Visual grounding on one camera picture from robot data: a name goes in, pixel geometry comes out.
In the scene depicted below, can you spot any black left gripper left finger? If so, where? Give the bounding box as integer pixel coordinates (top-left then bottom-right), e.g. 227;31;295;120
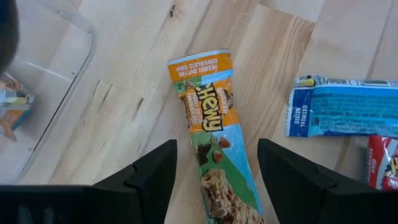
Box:
83;139;178;224

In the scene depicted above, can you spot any clear plastic bin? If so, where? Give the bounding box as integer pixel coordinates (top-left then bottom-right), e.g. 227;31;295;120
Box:
0;0;96;186

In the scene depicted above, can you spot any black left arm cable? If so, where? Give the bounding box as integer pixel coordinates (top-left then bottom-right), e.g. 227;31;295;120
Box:
0;0;20;74

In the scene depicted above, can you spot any orange peanut butter granola bar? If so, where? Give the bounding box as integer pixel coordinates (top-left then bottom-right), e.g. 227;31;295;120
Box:
0;72;35;142
167;49;265;224

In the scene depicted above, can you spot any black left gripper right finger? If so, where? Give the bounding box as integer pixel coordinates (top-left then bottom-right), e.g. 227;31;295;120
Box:
257;138;398;224

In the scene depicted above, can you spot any blue oatmeal raisin granola bar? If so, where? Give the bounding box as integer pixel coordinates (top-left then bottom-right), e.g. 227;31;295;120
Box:
285;74;398;139

